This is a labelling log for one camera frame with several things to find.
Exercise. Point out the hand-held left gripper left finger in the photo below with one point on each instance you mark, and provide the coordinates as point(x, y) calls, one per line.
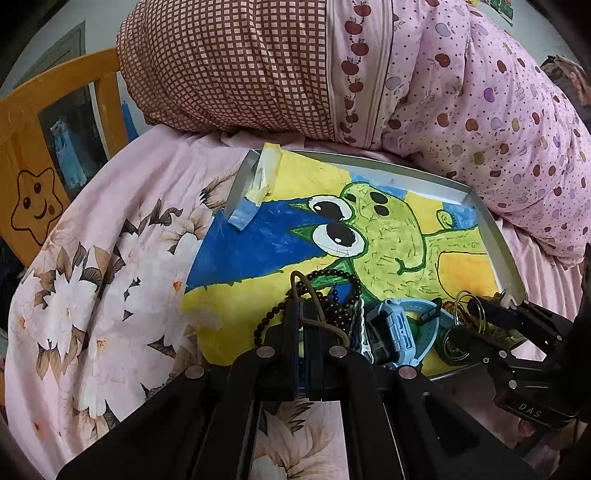
point(288, 364)

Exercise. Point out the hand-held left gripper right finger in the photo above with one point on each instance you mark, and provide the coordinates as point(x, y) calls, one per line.
point(318, 369)

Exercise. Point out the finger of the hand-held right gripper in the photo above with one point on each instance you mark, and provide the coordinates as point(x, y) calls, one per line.
point(489, 353)
point(521, 318)

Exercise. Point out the silver hoop bangle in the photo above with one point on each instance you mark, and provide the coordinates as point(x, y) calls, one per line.
point(457, 307)
point(480, 325)

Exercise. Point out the grey cardboard box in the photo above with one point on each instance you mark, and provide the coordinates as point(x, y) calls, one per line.
point(503, 240)

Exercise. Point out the light blue wrist watch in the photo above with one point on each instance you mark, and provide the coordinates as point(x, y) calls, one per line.
point(392, 327)

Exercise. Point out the yellow and blue frog painting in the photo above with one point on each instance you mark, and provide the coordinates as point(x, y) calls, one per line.
point(295, 184)

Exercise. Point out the pink floral bed sheet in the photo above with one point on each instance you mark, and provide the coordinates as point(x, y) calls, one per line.
point(115, 300)

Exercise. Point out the pink apple print quilt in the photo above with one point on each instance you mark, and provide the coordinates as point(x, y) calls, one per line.
point(461, 115)

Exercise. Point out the floral pink cloth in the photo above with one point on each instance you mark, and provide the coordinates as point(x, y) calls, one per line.
point(568, 78)

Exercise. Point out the orange wooden bed frame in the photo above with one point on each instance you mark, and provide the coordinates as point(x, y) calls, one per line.
point(18, 138)

